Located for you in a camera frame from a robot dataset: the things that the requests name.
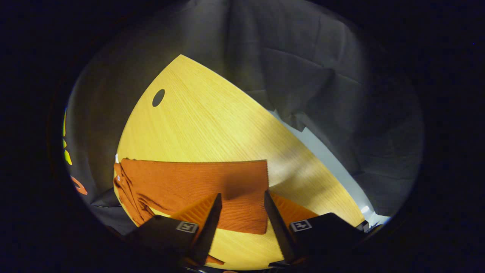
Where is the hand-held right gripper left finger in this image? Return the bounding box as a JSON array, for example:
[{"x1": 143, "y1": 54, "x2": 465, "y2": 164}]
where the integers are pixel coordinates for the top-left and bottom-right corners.
[{"x1": 127, "y1": 193, "x2": 223, "y2": 268}]

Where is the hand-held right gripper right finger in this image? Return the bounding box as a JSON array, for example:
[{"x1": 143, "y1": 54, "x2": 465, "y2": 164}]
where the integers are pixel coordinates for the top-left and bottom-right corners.
[{"x1": 263, "y1": 190, "x2": 370, "y2": 268}]

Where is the rust orange knit jacket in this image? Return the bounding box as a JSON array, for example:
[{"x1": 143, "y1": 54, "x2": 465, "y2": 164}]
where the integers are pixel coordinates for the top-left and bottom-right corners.
[{"x1": 113, "y1": 157, "x2": 270, "y2": 266}]

